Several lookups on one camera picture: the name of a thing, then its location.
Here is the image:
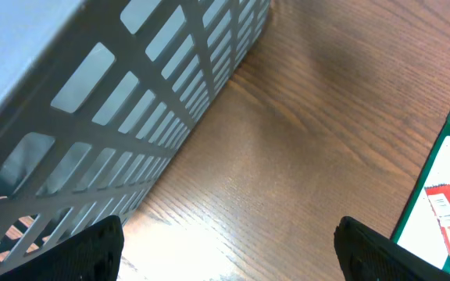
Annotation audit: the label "dark grey plastic mesh basket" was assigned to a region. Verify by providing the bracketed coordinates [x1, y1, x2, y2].
[0, 0, 270, 275]

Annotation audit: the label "green 3M package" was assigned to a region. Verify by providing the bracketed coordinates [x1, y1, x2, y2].
[391, 112, 450, 274]

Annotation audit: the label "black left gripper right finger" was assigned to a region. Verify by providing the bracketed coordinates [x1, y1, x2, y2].
[334, 216, 450, 281]

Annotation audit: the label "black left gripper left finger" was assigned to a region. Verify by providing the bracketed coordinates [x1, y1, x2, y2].
[0, 215, 124, 281]

